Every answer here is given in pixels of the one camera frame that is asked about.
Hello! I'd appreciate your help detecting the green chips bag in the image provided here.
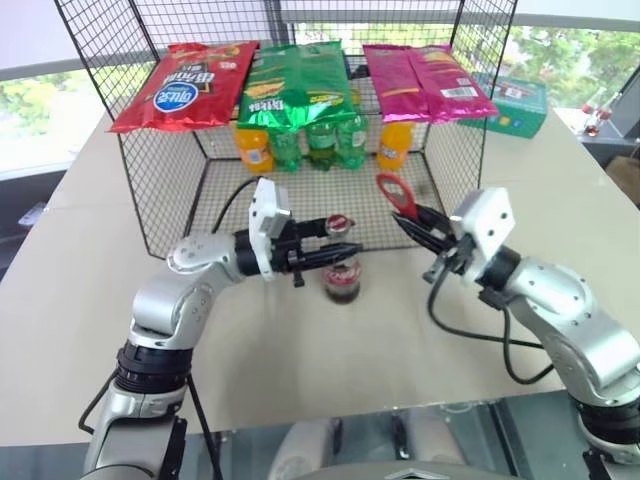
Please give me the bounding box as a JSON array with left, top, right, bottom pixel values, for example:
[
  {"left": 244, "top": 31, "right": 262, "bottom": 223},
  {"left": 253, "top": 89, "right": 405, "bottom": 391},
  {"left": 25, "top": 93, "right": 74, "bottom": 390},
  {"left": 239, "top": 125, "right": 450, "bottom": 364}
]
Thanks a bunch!
[{"left": 236, "top": 39, "right": 359, "bottom": 133}]

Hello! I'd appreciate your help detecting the orange soda plastic bottle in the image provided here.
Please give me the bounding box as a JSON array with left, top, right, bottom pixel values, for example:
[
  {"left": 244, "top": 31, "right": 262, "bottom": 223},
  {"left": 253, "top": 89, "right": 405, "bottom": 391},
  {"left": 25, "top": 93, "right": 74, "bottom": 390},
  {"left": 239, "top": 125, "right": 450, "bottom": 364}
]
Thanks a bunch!
[
  {"left": 375, "top": 121, "right": 417, "bottom": 172},
  {"left": 234, "top": 124, "right": 276, "bottom": 175}
]

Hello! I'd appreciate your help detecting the black wire grid rack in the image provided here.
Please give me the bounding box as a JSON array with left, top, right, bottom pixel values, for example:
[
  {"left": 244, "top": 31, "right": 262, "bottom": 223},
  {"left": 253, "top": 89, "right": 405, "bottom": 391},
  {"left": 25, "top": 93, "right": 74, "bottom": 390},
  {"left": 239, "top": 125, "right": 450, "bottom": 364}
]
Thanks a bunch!
[{"left": 51, "top": 0, "right": 519, "bottom": 259}]

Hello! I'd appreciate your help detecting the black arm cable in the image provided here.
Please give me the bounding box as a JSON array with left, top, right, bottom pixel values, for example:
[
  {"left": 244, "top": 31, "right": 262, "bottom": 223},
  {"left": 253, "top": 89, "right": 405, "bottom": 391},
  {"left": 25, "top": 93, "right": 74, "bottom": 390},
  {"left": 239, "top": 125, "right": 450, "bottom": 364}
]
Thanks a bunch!
[
  {"left": 426, "top": 272, "right": 557, "bottom": 386},
  {"left": 212, "top": 175, "right": 262, "bottom": 235}
]

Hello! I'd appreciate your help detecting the red chips bag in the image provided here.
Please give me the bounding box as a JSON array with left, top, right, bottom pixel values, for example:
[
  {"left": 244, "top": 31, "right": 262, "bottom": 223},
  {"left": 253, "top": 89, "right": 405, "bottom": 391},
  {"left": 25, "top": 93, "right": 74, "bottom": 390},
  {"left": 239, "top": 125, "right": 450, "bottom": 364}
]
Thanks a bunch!
[{"left": 106, "top": 40, "right": 261, "bottom": 134}]

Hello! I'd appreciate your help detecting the dark side table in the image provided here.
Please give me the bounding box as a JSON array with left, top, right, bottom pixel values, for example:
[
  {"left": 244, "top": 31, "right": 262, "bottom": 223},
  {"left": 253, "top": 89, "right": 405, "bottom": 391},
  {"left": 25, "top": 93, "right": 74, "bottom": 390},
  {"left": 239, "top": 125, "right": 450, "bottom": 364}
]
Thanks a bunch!
[{"left": 551, "top": 105, "right": 640, "bottom": 207}]

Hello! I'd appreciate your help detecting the magenta chips bag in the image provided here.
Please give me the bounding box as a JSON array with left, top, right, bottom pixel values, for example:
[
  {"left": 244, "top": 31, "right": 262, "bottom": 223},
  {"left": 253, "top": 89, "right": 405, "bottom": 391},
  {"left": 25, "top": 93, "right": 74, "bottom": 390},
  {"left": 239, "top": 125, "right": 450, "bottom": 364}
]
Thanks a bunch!
[
  {"left": 361, "top": 43, "right": 432, "bottom": 125},
  {"left": 407, "top": 43, "right": 501, "bottom": 125}
]

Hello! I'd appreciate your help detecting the grey rounded robot leg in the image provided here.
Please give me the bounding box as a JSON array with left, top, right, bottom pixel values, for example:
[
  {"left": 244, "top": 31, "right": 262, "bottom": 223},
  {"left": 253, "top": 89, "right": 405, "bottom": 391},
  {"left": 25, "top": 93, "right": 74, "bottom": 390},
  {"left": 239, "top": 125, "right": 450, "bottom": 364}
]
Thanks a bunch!
[{"left": 277, "top": 417, "right": 347, "bottom": 480}]

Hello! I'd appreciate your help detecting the red bottle opener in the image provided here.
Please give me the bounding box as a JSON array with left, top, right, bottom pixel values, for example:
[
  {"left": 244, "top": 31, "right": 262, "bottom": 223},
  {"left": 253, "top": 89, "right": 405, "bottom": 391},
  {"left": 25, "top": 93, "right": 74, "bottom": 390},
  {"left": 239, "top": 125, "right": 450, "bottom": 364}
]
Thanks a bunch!
[{"left": 375, "top": 172, "right": 422, "bottom": 222}]

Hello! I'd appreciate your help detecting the glass cola bottle red cap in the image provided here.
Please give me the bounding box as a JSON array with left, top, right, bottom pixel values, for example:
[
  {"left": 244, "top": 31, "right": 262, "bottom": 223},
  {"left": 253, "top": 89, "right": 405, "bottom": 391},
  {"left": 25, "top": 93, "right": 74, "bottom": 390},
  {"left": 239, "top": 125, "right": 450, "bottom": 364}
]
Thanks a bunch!
[{"left": 319, "top": 213, "right": 364, "bottom": 306}]

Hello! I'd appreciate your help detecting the small glass bottle red cap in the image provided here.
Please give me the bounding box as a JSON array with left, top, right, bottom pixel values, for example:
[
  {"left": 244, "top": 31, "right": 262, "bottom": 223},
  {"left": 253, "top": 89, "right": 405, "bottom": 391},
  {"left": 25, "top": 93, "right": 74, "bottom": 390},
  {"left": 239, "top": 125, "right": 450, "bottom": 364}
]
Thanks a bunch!
[
  {"left": 579, "top": 86, "right": 609, "bottom": 137},
  {"left": 598, "top": 92, "right": 622, "bottom": 124}
]

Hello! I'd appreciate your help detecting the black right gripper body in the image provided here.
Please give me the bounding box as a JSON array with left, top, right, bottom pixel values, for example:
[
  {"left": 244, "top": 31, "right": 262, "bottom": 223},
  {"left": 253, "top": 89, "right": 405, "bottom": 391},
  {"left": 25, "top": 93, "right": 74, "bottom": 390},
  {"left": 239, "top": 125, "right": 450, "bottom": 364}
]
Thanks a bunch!
[{"left": 422, "top": 230, "right": 475, "bottom": 285}]

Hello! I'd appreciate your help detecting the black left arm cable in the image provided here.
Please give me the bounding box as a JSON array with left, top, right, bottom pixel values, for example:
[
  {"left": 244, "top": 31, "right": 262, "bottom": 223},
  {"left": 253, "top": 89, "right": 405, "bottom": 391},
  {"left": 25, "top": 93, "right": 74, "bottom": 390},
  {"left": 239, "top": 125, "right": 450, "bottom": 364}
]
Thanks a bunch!
[{"left": 212, "top": 175, "right": 262, "bottom": 235}]

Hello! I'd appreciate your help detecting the teal cardboard box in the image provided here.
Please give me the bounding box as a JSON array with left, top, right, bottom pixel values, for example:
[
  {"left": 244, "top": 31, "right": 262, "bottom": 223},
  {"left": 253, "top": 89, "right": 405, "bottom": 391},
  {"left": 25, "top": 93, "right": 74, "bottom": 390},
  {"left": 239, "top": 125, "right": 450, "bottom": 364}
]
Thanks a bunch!
[{"left": 456, "top": 71, "right": 550, "bottom": 140}]

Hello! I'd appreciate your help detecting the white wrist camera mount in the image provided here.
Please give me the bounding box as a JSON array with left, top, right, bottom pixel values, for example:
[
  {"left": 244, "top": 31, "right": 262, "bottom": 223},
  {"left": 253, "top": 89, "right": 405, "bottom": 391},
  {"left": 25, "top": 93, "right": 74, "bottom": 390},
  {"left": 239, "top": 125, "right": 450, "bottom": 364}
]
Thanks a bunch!
[
  {"left": 247, "top": 176, "right": 294, "bottom": 282},
  {"left": 447, "top": 186, "right": 517, "bottom": 287}
]

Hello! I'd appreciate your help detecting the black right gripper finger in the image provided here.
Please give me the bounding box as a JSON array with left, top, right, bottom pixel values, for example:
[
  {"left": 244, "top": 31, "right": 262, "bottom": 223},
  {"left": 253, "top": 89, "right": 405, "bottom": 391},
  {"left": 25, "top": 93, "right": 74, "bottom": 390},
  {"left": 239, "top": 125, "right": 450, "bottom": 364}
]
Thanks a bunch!
[
  {"left": 415, "top": 203, "right": 455, "bottom": 237},
  {"left": 391, "top": 211, "right": 450, "bottom": 255}
]

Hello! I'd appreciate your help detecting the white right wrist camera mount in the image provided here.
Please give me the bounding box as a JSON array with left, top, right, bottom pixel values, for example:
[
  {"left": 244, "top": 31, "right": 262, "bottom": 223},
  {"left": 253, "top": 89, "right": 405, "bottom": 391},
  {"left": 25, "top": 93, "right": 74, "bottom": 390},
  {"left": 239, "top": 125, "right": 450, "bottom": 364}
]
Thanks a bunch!
[{"left": 447, "top": 186, "right": 517, "bottom": 287}]

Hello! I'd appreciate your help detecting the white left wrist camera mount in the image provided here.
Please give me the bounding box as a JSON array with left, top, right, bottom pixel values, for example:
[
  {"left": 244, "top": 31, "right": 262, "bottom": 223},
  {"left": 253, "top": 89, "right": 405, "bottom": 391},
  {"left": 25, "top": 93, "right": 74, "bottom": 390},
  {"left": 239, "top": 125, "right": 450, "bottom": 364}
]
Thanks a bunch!
[{"left": 247, "top": 176, "right": 294, "bottom": 282}]

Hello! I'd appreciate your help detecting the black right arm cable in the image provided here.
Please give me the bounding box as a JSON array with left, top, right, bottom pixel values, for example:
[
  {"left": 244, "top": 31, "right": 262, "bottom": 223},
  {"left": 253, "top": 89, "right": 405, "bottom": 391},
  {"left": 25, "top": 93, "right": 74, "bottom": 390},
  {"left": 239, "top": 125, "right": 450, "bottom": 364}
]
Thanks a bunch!
[{"left": 426, "top": 272, "right": 557, "bottom": 386}]

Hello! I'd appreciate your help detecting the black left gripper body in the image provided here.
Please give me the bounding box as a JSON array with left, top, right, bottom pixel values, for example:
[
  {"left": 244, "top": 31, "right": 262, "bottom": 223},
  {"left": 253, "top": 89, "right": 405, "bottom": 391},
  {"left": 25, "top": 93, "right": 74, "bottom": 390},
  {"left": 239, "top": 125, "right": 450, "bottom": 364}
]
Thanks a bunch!
[{"left": 272, "top": 218, "right": 310, "bottom": 290}]

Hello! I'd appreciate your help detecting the green soda plastic bottle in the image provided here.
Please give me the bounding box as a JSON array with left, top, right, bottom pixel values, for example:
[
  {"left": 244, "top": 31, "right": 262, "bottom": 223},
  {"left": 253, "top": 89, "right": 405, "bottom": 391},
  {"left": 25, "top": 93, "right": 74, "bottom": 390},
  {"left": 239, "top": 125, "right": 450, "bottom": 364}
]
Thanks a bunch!
[
  {"left": 269, "top": 127, "right": 304, "bottom": 173},
  {"left": 304, "top": 119, "right": 342, "bottom": 172},
  {"left": 337, "top": 113, "right": 370, "bottom": 171}
]

